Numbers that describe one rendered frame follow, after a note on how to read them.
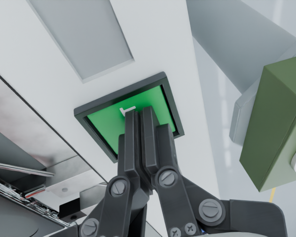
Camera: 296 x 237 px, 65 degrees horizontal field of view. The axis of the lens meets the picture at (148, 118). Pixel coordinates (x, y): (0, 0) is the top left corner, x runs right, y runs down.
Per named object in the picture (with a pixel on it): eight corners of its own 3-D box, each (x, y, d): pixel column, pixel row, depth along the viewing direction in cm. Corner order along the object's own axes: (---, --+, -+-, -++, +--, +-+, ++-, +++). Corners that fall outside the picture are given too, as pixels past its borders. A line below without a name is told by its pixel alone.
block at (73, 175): (61, 179, 31) (61, 200, 29) (46, 168, 29) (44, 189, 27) (116, 157, 31) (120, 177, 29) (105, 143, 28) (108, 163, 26)
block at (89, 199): (89, 201, 37) (91, 219, 35) (79, 193, 35) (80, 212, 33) (136, 182, 37) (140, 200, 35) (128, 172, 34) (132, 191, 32)
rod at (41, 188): (26, 193, 30) (25, 203, 29) (19, 189, 29) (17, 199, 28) (58, 180, 30) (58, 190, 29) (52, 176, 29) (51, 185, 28)
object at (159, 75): (112, 157, 17) (113, 163, 17) (72, 108, 13) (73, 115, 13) (182, 128, 17) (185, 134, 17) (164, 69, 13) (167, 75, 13)
